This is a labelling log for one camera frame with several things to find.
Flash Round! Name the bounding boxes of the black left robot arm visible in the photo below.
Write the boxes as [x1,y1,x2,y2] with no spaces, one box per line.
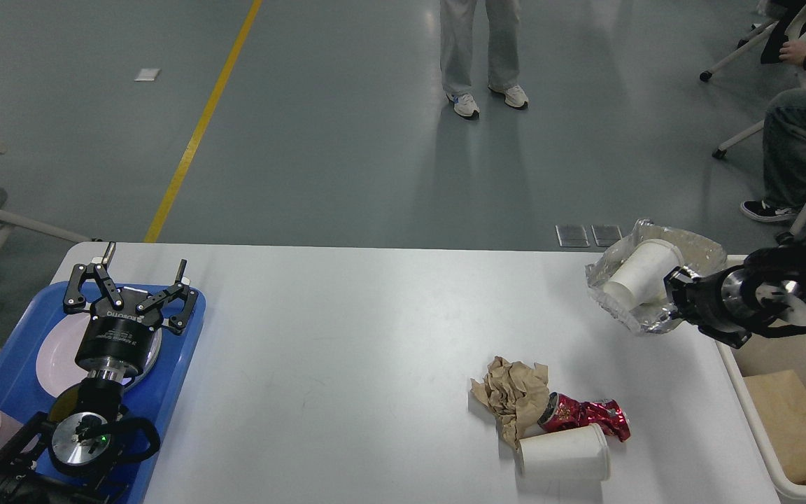
[0,243,206,503]

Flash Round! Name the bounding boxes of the left floor socket plate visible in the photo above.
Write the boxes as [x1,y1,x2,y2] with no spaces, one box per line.
[556,225,591,248]

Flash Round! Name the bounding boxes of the crumpled brown paper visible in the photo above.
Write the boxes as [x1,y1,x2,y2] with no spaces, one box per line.
[471,356,550,451]

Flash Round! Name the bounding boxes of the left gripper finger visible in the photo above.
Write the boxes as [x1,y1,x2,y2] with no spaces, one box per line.
[63,242,125,314]
[136,260,201,337]

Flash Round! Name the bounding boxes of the right floor socket plate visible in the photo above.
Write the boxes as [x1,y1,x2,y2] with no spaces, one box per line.
[591,225,623,248]

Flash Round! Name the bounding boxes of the white container in foil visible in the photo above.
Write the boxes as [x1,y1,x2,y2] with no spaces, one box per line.
[602,239,684,310]

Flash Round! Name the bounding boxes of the white paper cup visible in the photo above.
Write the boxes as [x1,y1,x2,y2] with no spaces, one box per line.
[517,424,611,482]

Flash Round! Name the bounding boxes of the dark teal mug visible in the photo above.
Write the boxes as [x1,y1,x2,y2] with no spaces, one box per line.
[47,385,80,424]

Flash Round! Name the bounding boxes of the standing person in black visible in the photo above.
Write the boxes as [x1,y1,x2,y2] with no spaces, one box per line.
[439,0,530,121]

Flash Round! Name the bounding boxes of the red snack wrapper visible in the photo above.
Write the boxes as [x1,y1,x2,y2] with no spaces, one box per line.
[537,392,631,442]

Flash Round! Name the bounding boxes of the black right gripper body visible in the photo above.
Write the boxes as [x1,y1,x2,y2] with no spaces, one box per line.
[682,270,739,329]

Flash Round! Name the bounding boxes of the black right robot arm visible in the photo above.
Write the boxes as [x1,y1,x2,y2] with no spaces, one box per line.
[663,233,806,349]

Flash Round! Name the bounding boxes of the aluminium foil tray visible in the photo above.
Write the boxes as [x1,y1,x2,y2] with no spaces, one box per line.
[585,219,727,334]

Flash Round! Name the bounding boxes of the floor socket plate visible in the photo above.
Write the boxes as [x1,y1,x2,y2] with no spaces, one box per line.
[556,225,591,248]
[591,225,623,248]

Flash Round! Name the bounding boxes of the blue plastic tray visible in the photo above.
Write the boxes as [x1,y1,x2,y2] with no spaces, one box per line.
[0,283,206,503]

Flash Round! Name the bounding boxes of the brown paper bag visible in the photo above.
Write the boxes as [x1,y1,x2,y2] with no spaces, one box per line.
[743,370,806,484]

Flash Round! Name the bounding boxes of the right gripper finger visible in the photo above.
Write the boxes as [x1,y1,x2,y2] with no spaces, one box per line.
[698,321,753,349]
[663,267,698,316]

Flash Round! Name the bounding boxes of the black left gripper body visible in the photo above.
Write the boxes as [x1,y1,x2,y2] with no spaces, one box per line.
[76,309,162,381]

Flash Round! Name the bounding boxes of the white plastic bin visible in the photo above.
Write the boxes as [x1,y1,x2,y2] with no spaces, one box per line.
[714,253,806,502]

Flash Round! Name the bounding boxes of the white office chair right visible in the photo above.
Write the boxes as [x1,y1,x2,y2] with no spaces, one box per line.
[739,1,806,235]

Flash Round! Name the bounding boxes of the light green plate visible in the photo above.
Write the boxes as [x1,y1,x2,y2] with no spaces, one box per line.
[122,340,161,391]

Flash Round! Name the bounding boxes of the pink plate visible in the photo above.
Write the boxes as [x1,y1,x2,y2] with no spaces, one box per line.
[34,314,163,396]

